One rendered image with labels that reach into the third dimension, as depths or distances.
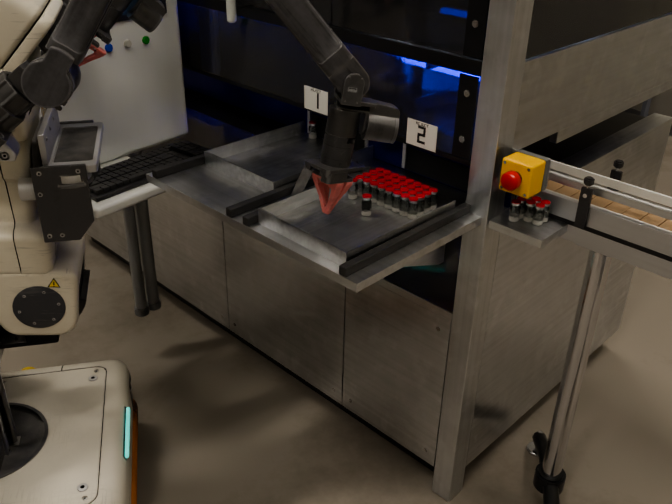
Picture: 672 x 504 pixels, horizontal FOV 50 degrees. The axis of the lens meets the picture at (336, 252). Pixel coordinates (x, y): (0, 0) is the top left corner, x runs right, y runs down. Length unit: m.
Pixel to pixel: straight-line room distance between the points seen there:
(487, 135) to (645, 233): 0.37
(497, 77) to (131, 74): 1.04
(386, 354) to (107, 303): 1.35
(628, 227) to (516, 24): 0.47
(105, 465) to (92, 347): 0.93
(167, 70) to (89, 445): 1.04
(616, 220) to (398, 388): 0.79
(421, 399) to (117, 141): 1.09
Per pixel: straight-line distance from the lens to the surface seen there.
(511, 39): 1.48
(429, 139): 1.64
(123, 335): 2.78
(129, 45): 2.08
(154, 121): 2.18
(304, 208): 1.60
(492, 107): 1.53
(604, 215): 1.59
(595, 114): 1.93
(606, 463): 2.37
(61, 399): 2.10
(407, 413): 2.06
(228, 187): 1.72
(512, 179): 1.50
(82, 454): 1.93
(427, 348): 1.88
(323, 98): 1.84
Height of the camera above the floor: 1.58
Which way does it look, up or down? 29 degrees down
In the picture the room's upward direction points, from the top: 1 degrees clockwise
